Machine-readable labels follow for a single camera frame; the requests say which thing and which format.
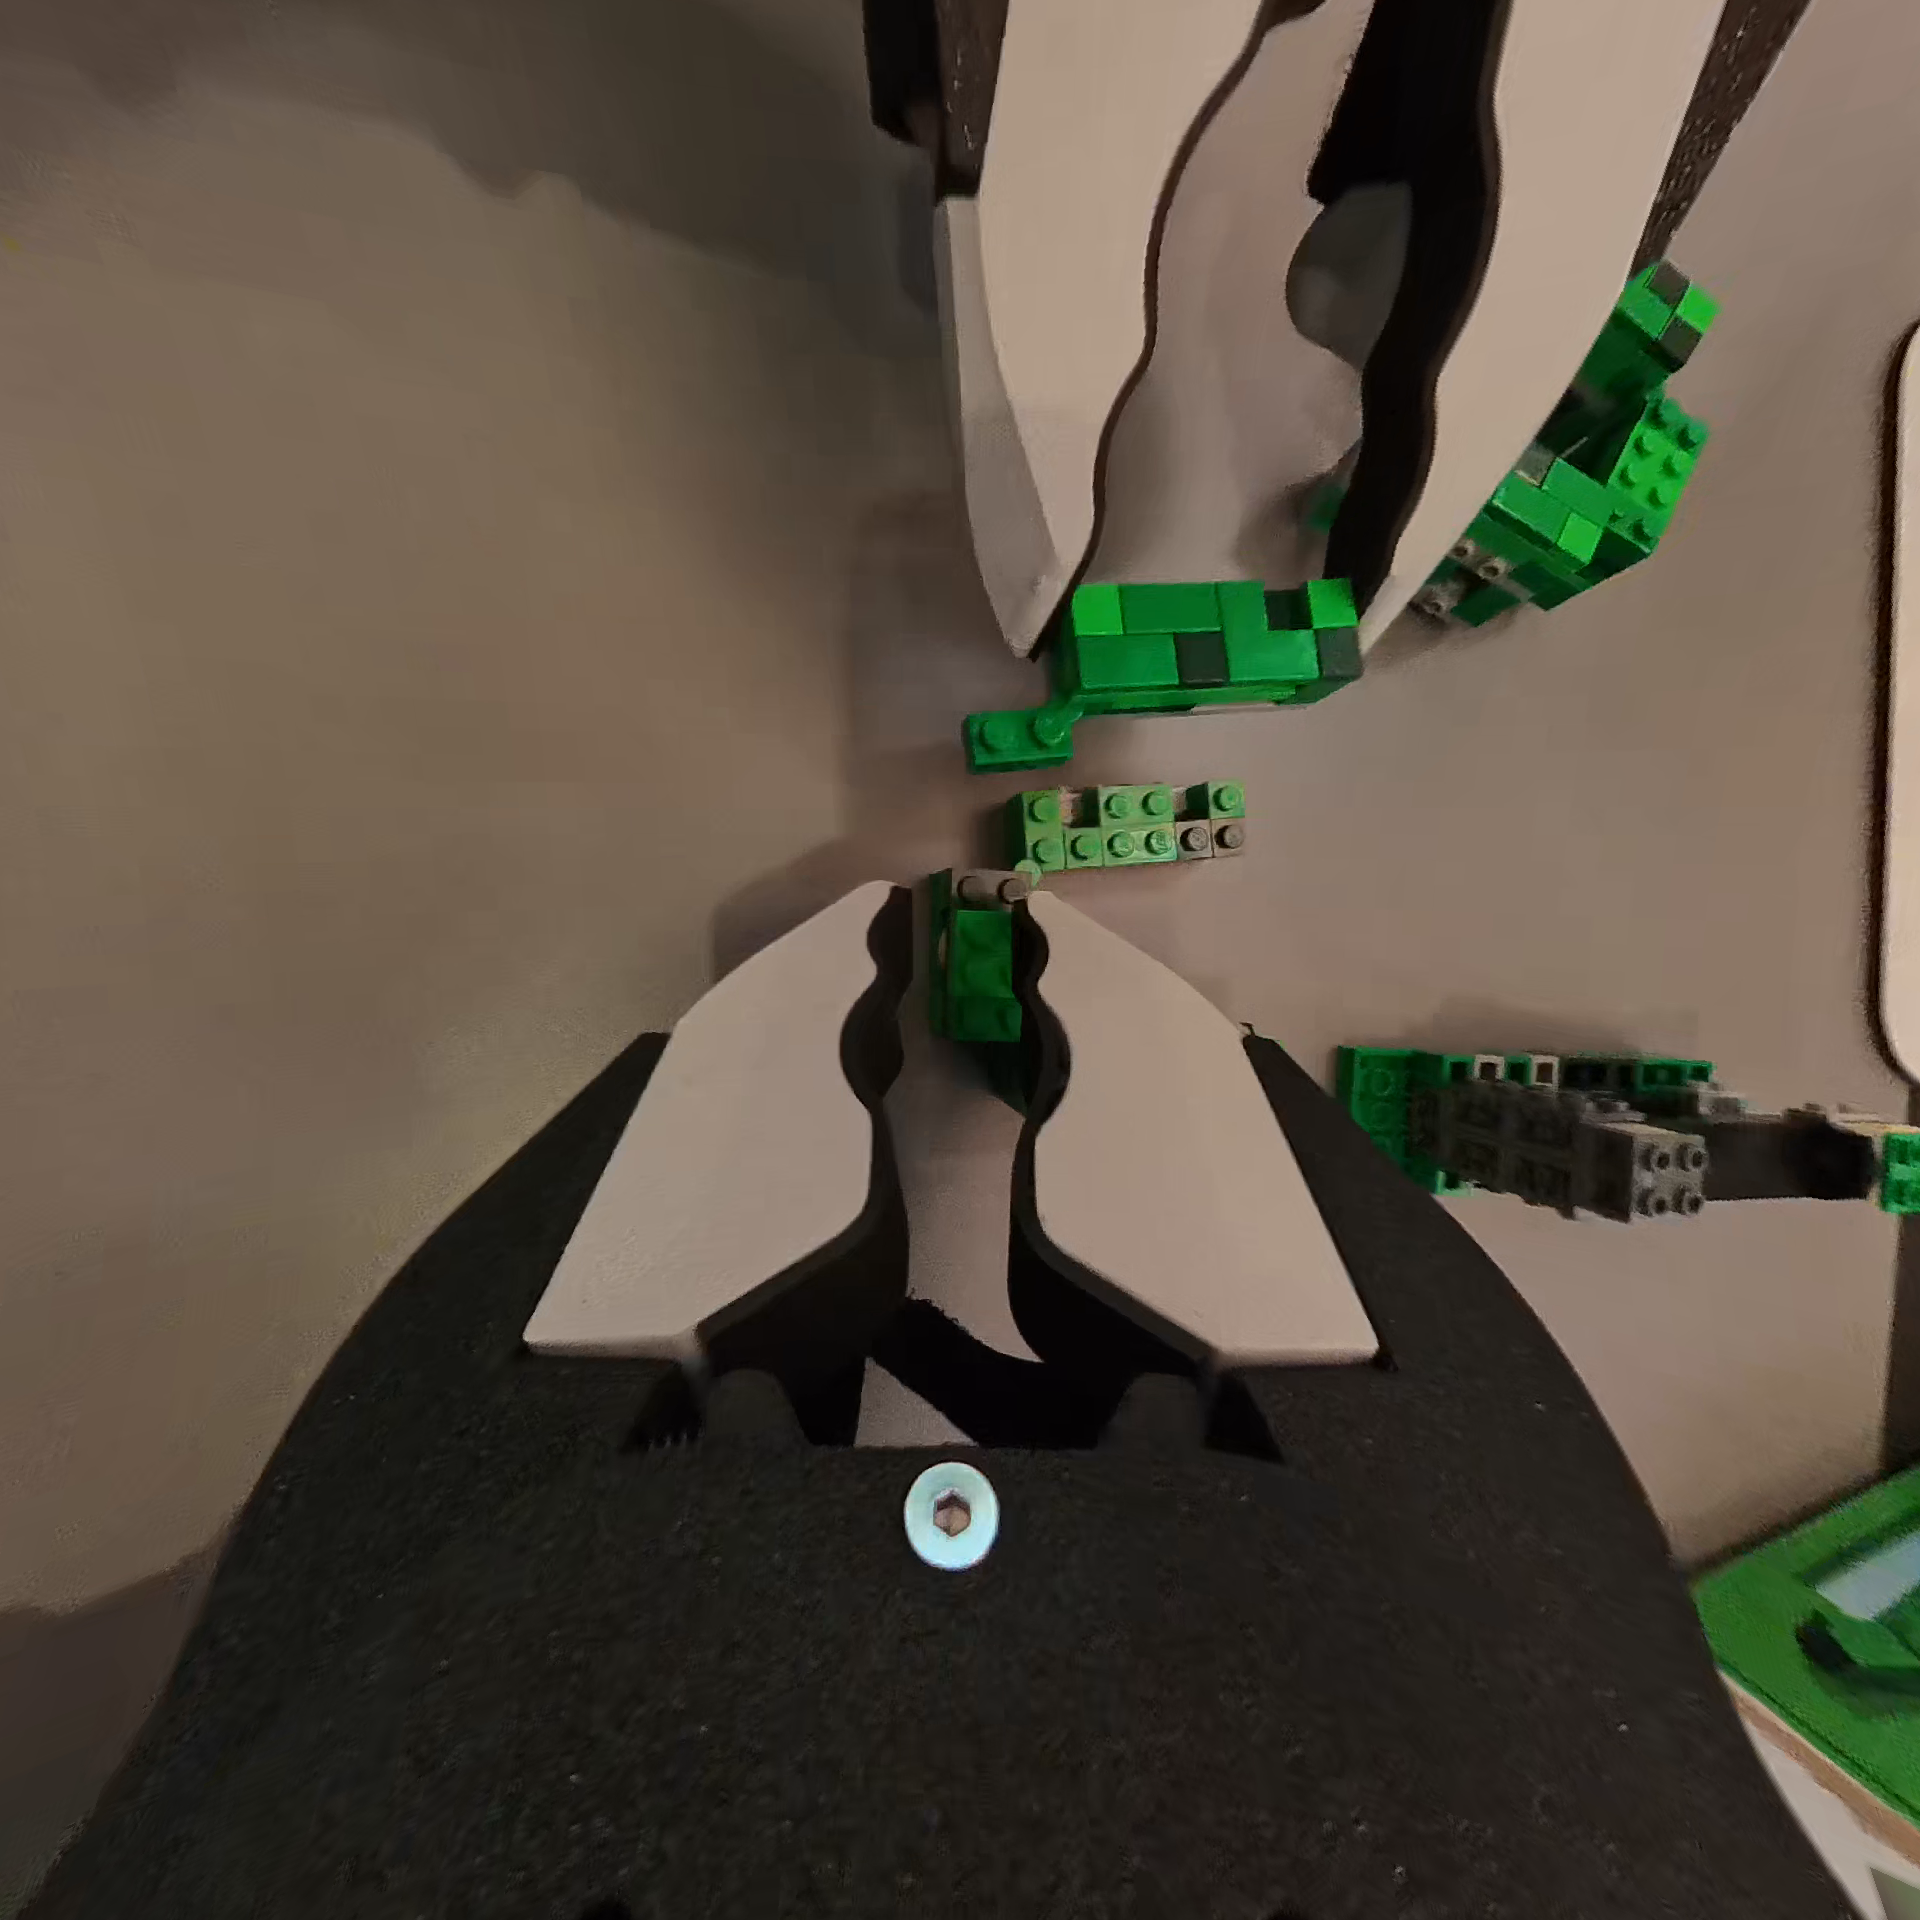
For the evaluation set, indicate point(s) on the small green hinge brick piece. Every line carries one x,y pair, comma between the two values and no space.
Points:
979,974

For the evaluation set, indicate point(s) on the green toy brick box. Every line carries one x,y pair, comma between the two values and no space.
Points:
1784,1620

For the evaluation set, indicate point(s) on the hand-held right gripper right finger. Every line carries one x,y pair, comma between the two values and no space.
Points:
1184,1184

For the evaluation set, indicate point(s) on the green brick corner build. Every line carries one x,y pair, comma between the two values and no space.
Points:
1590,495

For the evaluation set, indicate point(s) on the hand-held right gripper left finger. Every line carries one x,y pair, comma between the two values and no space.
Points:
720,1170

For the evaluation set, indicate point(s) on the white book stand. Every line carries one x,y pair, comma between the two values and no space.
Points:
1902,721

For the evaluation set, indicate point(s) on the green brick wall section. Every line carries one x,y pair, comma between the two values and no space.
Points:
1118,833
1200,644

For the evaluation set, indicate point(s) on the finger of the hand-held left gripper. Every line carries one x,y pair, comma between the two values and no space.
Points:
1080,225
1560,181

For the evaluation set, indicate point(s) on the grey black build green baseplate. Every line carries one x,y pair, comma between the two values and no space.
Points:
1515,1141

